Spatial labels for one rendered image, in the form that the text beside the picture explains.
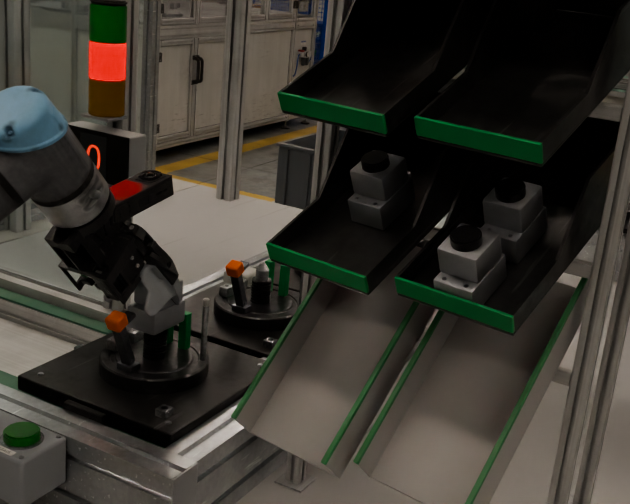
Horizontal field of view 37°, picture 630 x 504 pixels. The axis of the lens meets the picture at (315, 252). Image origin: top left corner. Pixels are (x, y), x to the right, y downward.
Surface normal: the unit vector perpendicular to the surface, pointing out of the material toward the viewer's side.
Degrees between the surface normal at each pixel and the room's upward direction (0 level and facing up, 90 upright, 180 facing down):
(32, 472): 90
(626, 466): 0
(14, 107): 40
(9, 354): 0
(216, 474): 90
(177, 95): 90
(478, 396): 45
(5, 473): 90
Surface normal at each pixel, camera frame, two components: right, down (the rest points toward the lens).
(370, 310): -0.38, -0.53
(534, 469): 0.09, -0.94
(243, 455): 0.87, 0.22
